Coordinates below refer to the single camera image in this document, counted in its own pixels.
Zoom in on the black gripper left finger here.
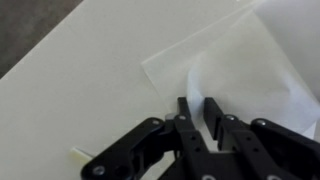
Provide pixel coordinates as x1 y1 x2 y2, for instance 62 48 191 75
80 96 212 180

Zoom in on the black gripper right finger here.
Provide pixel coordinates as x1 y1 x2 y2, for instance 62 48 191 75
203 97 320 180

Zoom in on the white paper towel sheet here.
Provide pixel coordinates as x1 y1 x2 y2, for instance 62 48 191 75
141 6 320 141

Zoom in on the white plastic spoon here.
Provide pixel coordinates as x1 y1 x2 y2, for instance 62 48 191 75
70 147 95 163

